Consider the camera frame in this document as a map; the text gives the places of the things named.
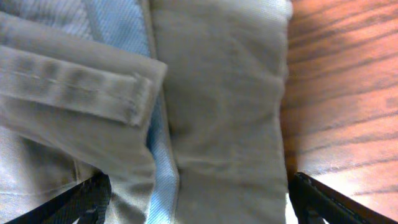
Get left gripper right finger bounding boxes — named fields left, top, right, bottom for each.
left=289, top=172, right=397, bottom=224

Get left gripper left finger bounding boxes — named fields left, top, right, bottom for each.
left=6, top=173, right=111, bottom=224

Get khaki shorts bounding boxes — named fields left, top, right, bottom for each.
left=1, top=0, right=293, bottom=224

